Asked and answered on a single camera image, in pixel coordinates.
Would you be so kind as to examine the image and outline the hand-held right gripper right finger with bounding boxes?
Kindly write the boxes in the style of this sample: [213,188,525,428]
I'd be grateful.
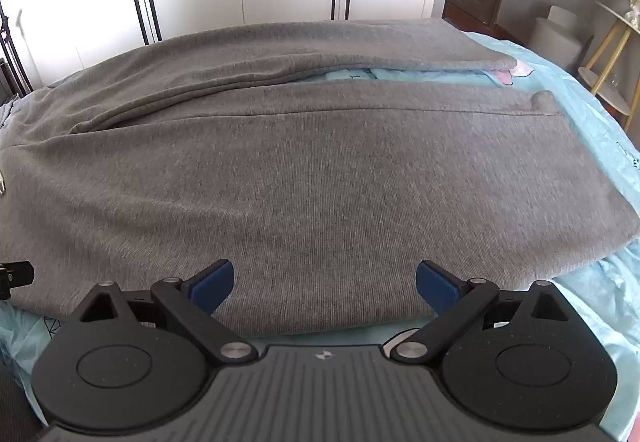
[385,259,571,366]

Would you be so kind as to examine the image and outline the black tripod stand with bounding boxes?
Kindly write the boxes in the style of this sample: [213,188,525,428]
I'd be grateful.
[0,2,34,95]

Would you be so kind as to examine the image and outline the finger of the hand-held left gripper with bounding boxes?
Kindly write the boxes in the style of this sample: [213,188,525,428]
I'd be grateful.
[0,261,35,301]

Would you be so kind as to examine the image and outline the white trash bin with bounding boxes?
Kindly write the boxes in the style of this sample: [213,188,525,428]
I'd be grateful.
[527,4,597,72]

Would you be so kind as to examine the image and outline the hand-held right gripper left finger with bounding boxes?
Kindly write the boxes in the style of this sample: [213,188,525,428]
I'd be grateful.
[77,258,258,366]

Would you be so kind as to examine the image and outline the light blue printed bedsheet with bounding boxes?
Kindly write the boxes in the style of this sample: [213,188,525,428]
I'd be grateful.
[0,29,640,442]

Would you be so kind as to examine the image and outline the grey pants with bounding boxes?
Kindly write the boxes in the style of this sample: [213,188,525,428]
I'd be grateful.
[0,16,639,338]

